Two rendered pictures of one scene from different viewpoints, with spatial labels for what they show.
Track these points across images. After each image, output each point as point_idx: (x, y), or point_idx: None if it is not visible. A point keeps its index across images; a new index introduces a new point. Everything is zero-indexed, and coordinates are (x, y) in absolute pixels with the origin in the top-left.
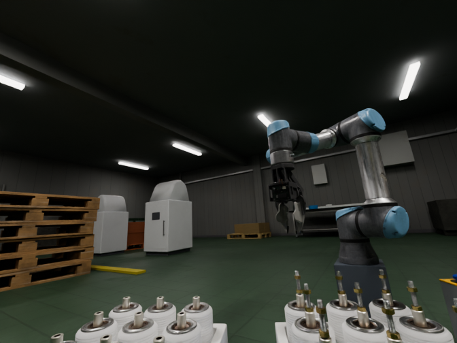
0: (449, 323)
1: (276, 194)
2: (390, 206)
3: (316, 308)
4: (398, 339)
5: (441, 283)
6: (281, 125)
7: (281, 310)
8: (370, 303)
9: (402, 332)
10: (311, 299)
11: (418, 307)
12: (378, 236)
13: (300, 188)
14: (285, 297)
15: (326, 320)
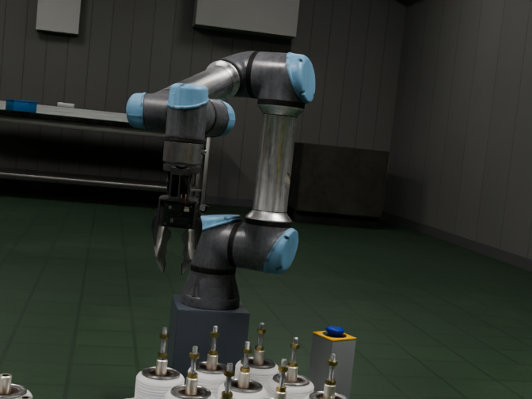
0: None
1: (170, 216)
2: (283, 228)
3: (226, 372)
4: (284, 391)
5: (313, 336)
6: (201, 98)
7: (32, 391)
8: (238, 364)
9: (275, 389)
10: (81, 365)
11: (294, 364)
12: (254, 269)
13: None
14: (23, 366)
15: (122, 397)
